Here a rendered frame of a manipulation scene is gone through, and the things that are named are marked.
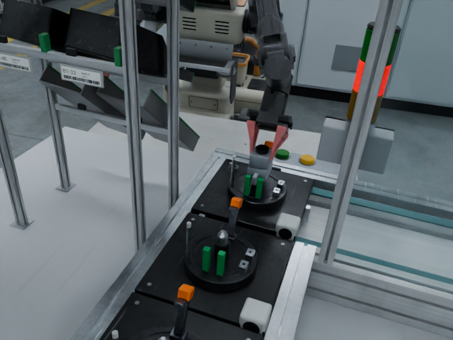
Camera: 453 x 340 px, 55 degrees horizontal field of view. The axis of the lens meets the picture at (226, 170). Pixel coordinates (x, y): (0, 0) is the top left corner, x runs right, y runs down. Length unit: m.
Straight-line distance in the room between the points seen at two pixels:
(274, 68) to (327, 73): 3.17
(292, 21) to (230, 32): 2.34
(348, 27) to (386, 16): 3.30
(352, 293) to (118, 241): 0.54
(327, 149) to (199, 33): 1.01
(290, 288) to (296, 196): 0.28
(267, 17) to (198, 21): 0.65
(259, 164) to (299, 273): 0.25
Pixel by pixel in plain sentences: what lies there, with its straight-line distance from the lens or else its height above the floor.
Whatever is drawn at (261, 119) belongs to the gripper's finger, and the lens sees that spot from 0.97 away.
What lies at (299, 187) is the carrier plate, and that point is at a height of 0.97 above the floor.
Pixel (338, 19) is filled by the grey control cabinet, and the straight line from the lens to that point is 3.98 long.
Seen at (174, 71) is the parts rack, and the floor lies 1.25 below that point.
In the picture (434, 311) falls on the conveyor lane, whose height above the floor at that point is 0.92.
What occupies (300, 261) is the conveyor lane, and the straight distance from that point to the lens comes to 0.91.
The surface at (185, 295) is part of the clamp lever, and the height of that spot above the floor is 1.07.
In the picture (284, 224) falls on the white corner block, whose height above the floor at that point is 0.99.
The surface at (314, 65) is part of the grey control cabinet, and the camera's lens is 4.08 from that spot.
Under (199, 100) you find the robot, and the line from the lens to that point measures 1.80.
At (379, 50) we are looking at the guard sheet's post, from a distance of 0.71.
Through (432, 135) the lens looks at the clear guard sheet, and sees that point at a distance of 0.76.
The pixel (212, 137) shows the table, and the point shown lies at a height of 0.86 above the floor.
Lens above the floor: 1.57
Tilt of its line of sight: 32 degrees down
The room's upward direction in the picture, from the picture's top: 4 degrees clockwise
